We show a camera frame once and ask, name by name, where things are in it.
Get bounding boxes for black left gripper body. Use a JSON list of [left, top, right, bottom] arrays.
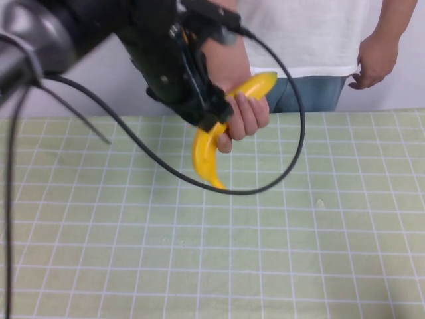
[[118, 0, 213, 124]]

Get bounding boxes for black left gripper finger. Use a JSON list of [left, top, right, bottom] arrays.
[[207, 82, 234, 124], [187, 99, 220, 133]]

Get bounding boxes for yellow plastic banana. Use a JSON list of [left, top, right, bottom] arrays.
[[192, 70, 279, 191]]

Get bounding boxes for person's right forearm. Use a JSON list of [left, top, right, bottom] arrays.
[[200, 33, 252, 88]]

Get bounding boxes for person's left forearm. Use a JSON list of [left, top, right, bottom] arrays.
[[359, 0, 418, 45]]

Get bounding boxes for person's right hand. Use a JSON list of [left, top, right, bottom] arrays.
[[211, 76, 271, 154]]

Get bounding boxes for person's left hand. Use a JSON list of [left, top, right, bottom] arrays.
[[348, 34, 400, 90]]

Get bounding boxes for blue jeans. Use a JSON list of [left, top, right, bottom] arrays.
[[264, 75, 347, 114]]

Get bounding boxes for white t-shirt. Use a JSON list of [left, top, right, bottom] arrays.
[[236, 0, 373, 79]]

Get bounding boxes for green checked tablecloth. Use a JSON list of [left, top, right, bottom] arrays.
[[0, 108, 425, 319]]

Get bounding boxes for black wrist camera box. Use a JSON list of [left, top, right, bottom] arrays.
[[177, 0, 244, 47]]

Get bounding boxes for black cable tie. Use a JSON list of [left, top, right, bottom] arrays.
[[41, 81, 113, 146]]

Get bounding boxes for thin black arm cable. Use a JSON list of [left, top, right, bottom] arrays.
[[0, 31, 44, 319]]

